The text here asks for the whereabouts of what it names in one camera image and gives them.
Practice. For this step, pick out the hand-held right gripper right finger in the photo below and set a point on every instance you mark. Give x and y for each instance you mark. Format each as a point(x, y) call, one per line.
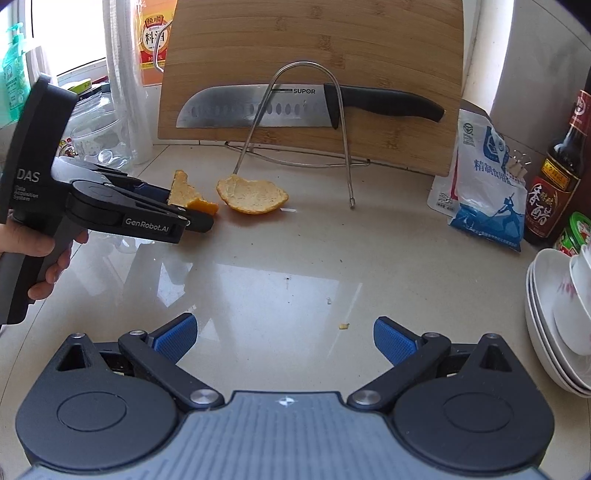
point(395, 340)

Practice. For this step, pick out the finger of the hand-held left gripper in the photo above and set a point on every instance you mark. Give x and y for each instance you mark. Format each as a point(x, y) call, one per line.
point(152, 221)
point(150, 188)

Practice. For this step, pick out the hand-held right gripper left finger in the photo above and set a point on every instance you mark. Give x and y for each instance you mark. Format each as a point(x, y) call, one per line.
point(178, 338)

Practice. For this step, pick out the small orange peel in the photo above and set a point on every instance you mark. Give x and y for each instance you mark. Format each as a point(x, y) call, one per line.
point(182, 189)

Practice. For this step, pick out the person's left hand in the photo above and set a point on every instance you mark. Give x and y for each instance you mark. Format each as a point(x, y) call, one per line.
point(14, 237)

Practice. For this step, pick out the clear plastic container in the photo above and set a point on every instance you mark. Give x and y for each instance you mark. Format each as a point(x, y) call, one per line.
point(99, 129)

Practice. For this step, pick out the green soap bottle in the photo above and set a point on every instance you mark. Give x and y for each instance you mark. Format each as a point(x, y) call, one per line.
point(14, 69)

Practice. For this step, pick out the large orange peel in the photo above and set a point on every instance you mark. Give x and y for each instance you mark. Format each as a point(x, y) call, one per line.
point(251, 196)

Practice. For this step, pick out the clear plastic sleeve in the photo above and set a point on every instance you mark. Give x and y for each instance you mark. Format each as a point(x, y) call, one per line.
point(127, 69)

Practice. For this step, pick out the white floral plate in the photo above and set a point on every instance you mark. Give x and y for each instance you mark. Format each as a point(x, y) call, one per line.
point(542, 286)
point(531, 337)
point(535, 323)

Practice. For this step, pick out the orange label bottle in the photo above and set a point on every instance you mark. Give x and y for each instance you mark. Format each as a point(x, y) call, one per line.
point(154, 46)

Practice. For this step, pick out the blue white salt bag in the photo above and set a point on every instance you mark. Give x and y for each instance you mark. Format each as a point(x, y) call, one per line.
point(489, 198)

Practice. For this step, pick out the green lid jar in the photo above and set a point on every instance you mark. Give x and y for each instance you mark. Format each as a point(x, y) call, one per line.
point(575, 235)

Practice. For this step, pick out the bamboo cutting board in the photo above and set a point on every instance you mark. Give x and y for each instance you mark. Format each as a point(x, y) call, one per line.
point(314, 41)

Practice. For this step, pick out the dark vinegar bottle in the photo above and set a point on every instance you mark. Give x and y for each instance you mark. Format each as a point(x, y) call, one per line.
point(561, 184)

